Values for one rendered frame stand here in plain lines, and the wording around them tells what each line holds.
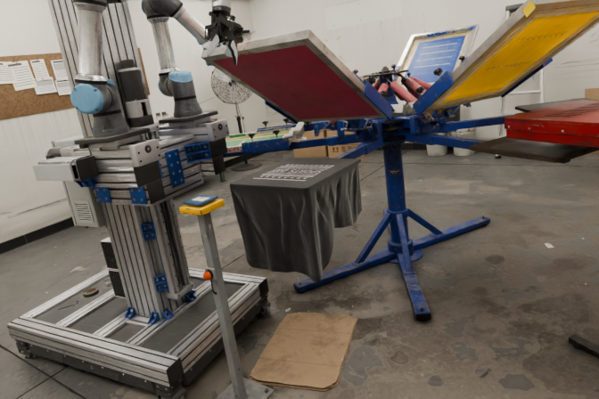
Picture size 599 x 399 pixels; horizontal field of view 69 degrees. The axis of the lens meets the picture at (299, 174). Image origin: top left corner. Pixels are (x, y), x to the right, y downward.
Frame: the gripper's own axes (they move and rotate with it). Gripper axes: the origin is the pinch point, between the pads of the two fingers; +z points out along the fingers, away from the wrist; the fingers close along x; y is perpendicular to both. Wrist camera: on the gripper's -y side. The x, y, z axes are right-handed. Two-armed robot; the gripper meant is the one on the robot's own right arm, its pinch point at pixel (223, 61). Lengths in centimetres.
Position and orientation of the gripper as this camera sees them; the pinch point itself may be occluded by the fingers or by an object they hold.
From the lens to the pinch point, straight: 175.1
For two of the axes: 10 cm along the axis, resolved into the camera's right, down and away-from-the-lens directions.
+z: -0.3, 10.0, 0.0
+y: -8.1, -0.3, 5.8
